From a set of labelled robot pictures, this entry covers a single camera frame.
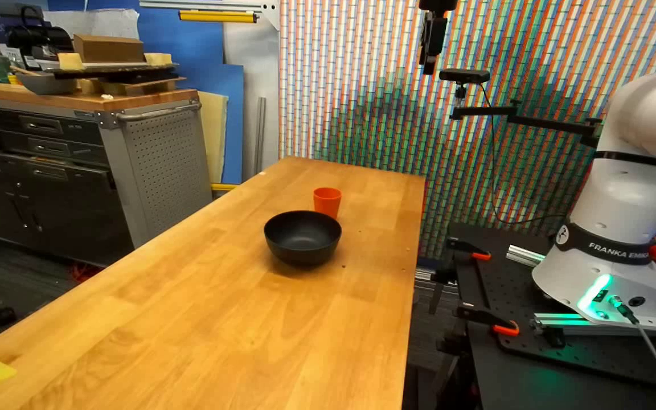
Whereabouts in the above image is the black orange clamp rear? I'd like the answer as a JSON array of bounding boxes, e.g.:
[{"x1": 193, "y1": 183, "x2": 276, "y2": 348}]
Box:
[{"x1": 447, "y1": 238, "x2": 492, "y2": 263}]

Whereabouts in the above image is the grey metal tool cabinet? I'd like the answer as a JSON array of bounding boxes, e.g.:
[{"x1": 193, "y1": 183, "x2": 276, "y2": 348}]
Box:
[{"x1": 0, "y1": 86, "x2": 211, "y2": 265}]

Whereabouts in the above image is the orange plastic cup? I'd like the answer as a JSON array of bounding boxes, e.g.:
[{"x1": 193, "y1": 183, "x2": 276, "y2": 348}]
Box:
[{"x1": 313, "y1": 188, "x2": 341, "y2": 216}]

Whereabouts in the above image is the black camera on mount arm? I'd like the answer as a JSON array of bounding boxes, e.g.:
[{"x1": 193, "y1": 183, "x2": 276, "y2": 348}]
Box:
[{"x1": 440, "y1": 68, "x2": 601, "y2": 147}]

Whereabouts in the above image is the black orange clamp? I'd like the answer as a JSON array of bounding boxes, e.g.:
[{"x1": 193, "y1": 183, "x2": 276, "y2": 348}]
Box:
[
  {"x1": 457, "y1": 303, "x2": 521, "y2": 337},
  {"x1": 447, "y1": 238, "x2": 492, "y2": 263}
]

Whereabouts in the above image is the stack of wooden boards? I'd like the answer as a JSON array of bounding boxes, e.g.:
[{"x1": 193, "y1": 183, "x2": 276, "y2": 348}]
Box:
[{"x1": 10, "y1": 32, "x2": 187, "y2": 98}]

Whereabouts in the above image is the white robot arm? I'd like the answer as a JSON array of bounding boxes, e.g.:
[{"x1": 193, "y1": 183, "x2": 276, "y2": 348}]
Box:
[{"x1": 530, "y1": 74, "x2": 656, "y2": 330}]

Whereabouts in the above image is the black bowl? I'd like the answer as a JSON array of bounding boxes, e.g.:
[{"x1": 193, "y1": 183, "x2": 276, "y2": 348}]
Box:
[{"x1": 264, "y1": 209, "x2": 341, "y2": 267}]

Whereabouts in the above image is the black hanging camera device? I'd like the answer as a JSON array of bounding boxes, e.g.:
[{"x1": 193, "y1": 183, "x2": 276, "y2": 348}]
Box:
[{"x1": 420, "y1": 0, "x2": 457, "y2": 76}]

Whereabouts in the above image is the black orange clamp front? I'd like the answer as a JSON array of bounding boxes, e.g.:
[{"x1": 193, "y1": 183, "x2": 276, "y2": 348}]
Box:
[{"x1": 457, "y1": 303, "x2": 521, "y2": 337}]

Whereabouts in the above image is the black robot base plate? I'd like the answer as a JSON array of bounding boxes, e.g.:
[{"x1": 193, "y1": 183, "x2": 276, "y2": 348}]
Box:
[{"x1": 449, "y1": 226, "x2": 656, "y2": 410}]

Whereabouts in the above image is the blue foam board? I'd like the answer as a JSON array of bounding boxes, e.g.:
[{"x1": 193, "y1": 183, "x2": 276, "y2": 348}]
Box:
[{"x1": 137, "y1": 9, "x2": 244, "y2": 183}]

